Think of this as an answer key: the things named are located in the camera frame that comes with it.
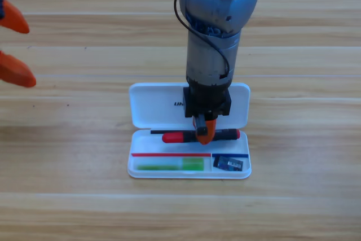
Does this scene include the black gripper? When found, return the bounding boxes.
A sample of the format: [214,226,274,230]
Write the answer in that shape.
[183,78,232,146]

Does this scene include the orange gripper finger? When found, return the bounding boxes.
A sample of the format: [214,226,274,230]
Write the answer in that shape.
[0,50,37,88]
[0,0,30,34]

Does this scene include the red and black marker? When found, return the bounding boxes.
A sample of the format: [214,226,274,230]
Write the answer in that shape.
[161,128,241,144]

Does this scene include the dark blue eraser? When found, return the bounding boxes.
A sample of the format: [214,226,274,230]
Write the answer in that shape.
[213,155,244,173]

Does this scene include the white plastic pencil case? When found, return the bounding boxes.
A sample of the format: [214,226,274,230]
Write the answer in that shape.
[127,82,252,180]

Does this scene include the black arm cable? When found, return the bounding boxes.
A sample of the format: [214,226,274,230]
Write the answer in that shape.
[173,0,231,80]

